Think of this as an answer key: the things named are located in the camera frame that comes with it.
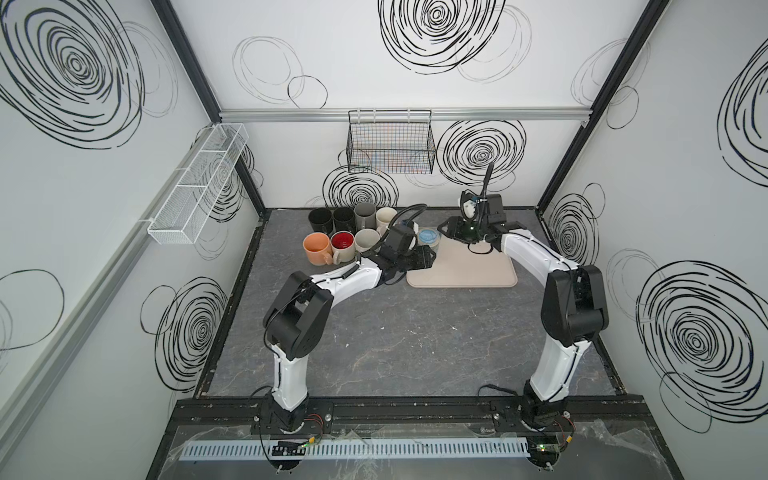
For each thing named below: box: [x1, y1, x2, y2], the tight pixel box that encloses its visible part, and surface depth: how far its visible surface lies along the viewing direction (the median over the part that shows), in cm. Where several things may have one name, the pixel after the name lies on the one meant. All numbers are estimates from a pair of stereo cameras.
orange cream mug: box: [302, 232, 333, 266], surface depth 101 cm
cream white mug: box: [330, 230, 355, 265], surface depth 103 cm
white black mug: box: [308, 208, 333, 235], surface depth 107 cm
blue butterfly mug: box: [417, 227, 441, 252], surface depth 98 cm
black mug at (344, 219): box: [333, 207, 355, 232], surface depth 110 cm
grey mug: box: [354, 202, 377, 230], surface depth 107 cm
